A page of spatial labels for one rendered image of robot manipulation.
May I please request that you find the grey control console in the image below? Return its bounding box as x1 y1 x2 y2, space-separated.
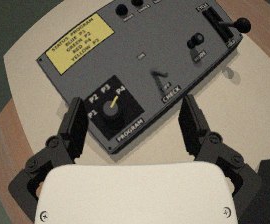
36 0 251 155

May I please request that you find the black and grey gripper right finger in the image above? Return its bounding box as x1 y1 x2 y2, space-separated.
178 94 262 220

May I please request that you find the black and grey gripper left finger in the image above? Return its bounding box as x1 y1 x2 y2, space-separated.
8 97 89 223

